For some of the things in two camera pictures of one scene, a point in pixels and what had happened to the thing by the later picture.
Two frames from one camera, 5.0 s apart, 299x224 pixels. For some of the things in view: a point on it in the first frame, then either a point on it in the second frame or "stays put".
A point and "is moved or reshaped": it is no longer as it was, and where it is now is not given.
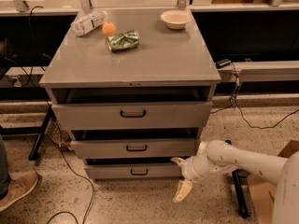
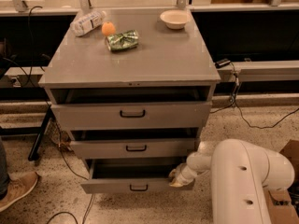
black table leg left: [39, 131] stays put
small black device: [222, 63] stays put
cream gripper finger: [183, 189] -> [175, 183]
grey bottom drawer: [132, 171] is moved or reshaped
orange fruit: [108, 29] stays put
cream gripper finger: [180, 161] -> [173, 174]
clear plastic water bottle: [88, 22] stays put
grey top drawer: [133, 116] stays put
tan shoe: [21, 182] stays put
